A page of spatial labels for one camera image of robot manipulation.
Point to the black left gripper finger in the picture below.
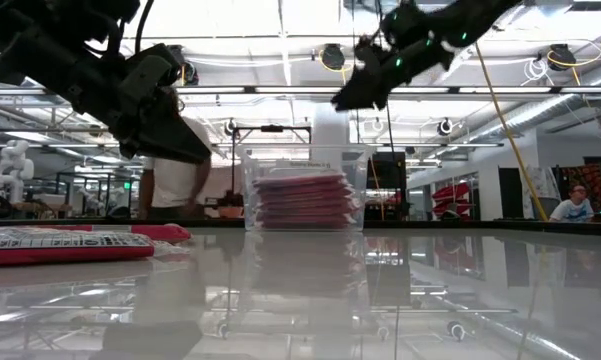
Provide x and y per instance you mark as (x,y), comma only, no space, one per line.
(170,140)

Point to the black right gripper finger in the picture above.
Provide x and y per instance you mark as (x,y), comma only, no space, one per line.
(385,95)
(360,92)

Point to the person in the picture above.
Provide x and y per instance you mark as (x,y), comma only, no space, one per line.
(572,207)
(175,185)

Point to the clear plastic bin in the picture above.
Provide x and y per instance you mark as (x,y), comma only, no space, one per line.
(260,160)

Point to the black metal stand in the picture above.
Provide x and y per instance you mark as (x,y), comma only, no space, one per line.
(272,128)

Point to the red patterned wall hanging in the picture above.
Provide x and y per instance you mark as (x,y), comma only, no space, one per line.
(587,180)

